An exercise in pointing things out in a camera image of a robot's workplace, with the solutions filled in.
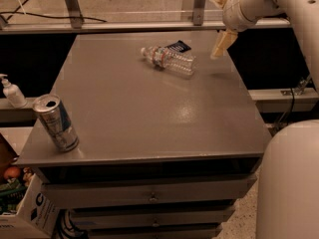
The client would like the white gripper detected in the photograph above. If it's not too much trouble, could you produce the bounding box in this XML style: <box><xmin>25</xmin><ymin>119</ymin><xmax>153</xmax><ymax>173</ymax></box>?
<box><xmin>209</xmin><ymin>0</ymin><xmax>283</xmax><ymax>59</ymax></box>

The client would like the dark blue rxbar wrapper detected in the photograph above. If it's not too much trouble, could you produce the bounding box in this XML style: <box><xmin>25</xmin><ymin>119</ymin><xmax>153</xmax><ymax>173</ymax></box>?
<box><xmin>166</xmin><ymin>40</ymin><xmax>191</xmax><ymax>53</ymax></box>

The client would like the silver blue redbull can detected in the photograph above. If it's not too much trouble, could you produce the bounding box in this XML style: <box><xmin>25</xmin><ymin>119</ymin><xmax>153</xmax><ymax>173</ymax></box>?
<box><xmin>33</xmin><ymin>94</ymin><xmax>79</xmax><ymax>152</ymax></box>

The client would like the clear plastic water bottle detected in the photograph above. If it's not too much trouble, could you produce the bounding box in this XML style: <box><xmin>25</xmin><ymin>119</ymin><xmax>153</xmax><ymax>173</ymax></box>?
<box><xmin>141</xmin><ymin>46</ymin><xmax>195</xmax><ymax>78</ymax></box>

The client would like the grey drawer cabinet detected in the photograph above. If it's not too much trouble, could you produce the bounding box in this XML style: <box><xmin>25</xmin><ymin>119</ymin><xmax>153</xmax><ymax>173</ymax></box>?
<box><xmin>19</xmin><ymin>31</ymin><xmax>270</xmax><ymax>239</ymax></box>

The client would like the white pump dispenser bottle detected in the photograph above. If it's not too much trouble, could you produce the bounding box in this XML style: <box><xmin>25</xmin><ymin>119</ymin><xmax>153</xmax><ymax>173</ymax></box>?
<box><xmin>0</xmin><ymin>74</ymin><xmax>27</xmax><ymax>109</ymax></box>

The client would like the orange fruit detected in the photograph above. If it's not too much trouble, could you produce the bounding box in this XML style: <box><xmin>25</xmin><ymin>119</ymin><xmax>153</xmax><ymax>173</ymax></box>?
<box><xmin>4</xmin><ymin>166</ymin><xmax>21</xmax><ymax>180</ymax></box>

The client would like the white cardboard box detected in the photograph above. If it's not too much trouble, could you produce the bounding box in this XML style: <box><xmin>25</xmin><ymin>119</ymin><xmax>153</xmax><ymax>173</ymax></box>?
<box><xmin>0</xmin><ymin>174</ymin><xmax>60</xmax><ymax>239</ymax></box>

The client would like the metal frame rail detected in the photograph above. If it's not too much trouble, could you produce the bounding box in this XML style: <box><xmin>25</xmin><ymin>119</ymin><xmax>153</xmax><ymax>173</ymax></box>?
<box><xmin>0</xmin><ymin>0</ymin><xmax>293</xmax><ymax>36</ymax></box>

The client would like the black cable on floor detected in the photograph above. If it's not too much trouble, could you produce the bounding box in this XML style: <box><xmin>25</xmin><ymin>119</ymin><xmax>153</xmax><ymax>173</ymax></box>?
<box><xmin>0</xmin><ymin>0</ymin><xmax>108</xmax><ymax>24</ymax></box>

